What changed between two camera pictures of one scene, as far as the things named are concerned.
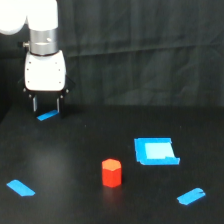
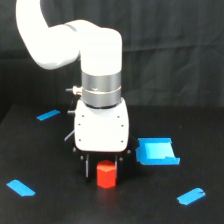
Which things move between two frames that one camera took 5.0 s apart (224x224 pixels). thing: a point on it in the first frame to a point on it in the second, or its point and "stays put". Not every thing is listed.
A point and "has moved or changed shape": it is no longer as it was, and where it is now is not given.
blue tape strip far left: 48,115 stays put
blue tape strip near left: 20,188 stays put
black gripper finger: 35,106 to 85,157
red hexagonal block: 111,169 has moved or changed shape
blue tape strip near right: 191,196 stays put
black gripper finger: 60,104 to 119,166
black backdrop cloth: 130,53 stays put
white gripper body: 46,75 to 102,133
